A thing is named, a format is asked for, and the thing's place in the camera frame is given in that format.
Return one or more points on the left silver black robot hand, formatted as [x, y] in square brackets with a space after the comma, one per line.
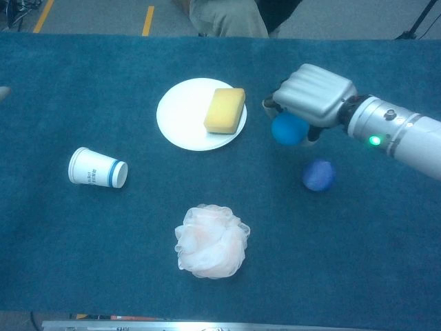
[4, 93]

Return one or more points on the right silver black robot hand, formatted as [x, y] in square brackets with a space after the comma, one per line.
[313, 93]

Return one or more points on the light blue smooth ball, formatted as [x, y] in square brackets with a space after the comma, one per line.
[287, 131]

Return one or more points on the dark blue textured ball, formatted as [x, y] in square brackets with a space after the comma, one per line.
[318, 176]

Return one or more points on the yellow rectangular sponge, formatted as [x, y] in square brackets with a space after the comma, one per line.
[224, 110]

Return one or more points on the white paper cup blue band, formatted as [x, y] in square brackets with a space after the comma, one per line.
[93, 169]

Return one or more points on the white pink mesh bath pouf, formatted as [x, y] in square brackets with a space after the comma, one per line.
[212, 241]

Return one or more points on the seated person khaki trousers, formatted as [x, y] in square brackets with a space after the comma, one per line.
[227, 17]

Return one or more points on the black tripod stand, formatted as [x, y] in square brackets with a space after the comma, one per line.
[418, 19]

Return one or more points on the white round paper plate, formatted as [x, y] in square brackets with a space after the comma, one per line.
[182, 113]

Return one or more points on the teal table cloth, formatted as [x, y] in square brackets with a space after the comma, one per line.
[327, 258]

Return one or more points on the yellow block under table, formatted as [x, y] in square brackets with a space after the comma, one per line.
[81, 316]

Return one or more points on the aluminium rail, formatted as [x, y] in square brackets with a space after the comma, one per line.
[103, 325]

